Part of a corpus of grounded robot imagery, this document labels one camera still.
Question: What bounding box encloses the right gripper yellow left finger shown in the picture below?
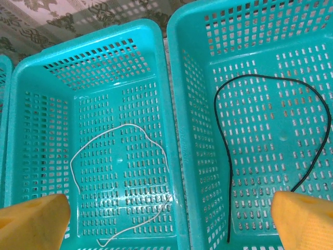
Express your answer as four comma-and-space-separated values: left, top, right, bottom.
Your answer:
0, 194, 71, 250

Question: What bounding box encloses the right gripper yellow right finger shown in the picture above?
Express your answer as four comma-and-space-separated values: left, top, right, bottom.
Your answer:
270, 191, 333, 250

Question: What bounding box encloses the thin white cable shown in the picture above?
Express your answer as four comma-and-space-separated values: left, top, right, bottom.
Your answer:
70, 123, 174, 248

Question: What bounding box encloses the teal plastic mesh basket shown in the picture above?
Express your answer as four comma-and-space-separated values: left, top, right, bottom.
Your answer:
0, 54, 14, 209
166, 0, 333, 250
4, 18, 192, 250

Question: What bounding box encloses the thin black cable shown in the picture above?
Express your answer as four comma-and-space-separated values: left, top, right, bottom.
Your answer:
213, 74, 331, 244

